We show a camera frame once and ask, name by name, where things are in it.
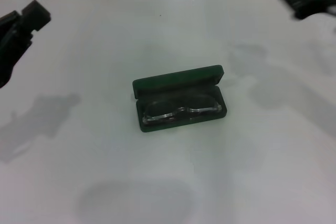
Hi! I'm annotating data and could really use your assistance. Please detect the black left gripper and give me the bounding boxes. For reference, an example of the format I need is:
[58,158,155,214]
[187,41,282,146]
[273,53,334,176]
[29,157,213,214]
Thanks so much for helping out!
[0,0,53,89]

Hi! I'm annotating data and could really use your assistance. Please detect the green glasses case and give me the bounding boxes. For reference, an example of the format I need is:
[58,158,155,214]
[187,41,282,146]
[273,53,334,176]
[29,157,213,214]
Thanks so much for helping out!
[132,64,228,133]

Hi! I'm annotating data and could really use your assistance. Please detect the clear transparent glasses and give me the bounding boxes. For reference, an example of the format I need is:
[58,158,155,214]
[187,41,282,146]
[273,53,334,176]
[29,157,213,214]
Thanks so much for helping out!
[143,102,223,125]

